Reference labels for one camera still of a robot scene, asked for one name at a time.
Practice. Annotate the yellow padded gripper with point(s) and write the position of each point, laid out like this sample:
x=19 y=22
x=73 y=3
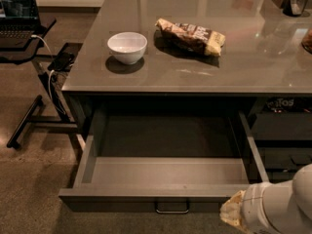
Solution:
x=253 y=206

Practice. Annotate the grey top drawer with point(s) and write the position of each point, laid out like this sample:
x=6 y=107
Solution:
x=164 y=164

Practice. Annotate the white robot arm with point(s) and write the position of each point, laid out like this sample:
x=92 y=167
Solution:
x=273 y=208

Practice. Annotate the snack bag in drawer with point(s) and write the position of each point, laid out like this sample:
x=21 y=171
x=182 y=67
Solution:
x=289 y=104

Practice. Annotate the grey drawer cabinet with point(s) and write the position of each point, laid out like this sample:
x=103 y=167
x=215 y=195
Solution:
x=262 y=58

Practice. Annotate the brown chip bag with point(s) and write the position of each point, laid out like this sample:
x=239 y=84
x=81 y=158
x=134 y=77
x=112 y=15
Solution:
x=193 y=38

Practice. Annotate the brown object at edge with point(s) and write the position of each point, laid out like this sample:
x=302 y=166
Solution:
x=307 y=41

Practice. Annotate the white ceramic bowl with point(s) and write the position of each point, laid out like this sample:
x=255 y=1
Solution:
x=127 y=47

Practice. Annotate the black laptop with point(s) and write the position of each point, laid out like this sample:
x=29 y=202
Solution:
x=19 y=20

